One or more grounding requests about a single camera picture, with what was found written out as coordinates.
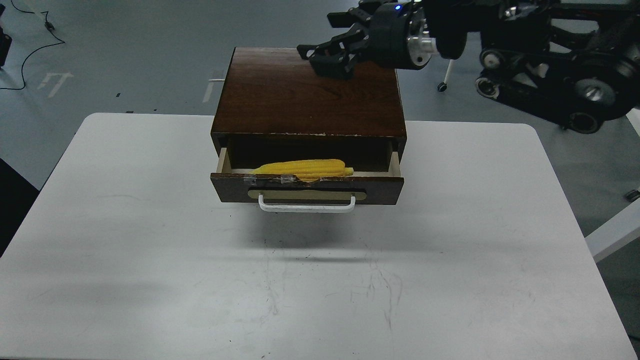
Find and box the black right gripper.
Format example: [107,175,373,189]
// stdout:
[296,0,434,80]

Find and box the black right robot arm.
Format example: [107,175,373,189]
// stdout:
[296,0,640,134]

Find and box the dark brown wooden cabinet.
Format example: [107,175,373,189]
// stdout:
[210,47,407,171]

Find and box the black cable on floor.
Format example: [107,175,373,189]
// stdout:
[0,0,66,91]

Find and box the grey office chair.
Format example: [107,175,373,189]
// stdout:
[436,59,456,92]

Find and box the white table leg base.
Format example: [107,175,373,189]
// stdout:
[585,200,640,263]

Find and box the yellow corn cob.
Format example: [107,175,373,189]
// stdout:
[250,159,354,182]

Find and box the wooden drawer with white handle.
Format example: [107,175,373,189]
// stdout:
[210,148,405,214]

